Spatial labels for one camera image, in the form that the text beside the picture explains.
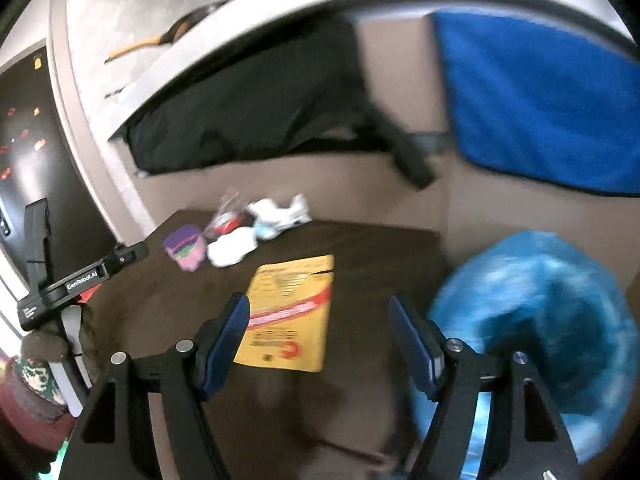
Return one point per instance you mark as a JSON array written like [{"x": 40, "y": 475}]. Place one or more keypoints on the person's left hand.
[{"x": 45, "y": 345}]

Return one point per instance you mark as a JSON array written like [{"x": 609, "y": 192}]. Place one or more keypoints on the bin with blue plastic liner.
[{"x": 530, "y": 310}]

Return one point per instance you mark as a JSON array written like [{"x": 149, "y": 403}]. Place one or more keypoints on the pink colourful candy wrapper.
[{"x": 185, "y": 250}]

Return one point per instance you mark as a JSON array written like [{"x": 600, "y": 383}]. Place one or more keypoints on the black refrigerator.
[{"x": 30, "y": 135}]

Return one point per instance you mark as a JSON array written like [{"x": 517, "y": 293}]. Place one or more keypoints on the white folded sock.
[{"x": 230, "y": 250}]

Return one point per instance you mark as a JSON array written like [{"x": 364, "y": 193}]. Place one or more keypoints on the blue hanging towel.
[{"x": 540, "y": 100}]

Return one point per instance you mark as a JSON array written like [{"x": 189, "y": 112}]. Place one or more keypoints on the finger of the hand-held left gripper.
[
  {"x": 127, "y": 255},
  {"x": 37, "y": 240}
]

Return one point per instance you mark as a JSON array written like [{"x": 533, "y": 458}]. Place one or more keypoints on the person's left forearm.
[{"x": 30, "y": 410}]

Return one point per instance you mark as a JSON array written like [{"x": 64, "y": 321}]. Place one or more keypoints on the crumpled white tissue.
[{"x": 277, "y": 215}]

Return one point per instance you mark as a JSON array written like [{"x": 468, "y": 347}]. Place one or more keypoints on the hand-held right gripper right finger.
[{"x": 415, "y": 350}]

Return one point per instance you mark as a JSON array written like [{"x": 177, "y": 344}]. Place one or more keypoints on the clear plastic wrapper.
[{"x": 227, "y": 217}]

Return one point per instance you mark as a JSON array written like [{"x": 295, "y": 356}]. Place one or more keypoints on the black hanging bag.
[{"x": 260, "y": 105}]

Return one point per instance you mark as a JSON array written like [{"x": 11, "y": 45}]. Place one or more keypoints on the yellow and orange packet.
[{"x": 290, "y": 315}]

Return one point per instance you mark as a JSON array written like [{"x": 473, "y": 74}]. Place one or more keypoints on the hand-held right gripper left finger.
[{"x": 222, "y": 350}]

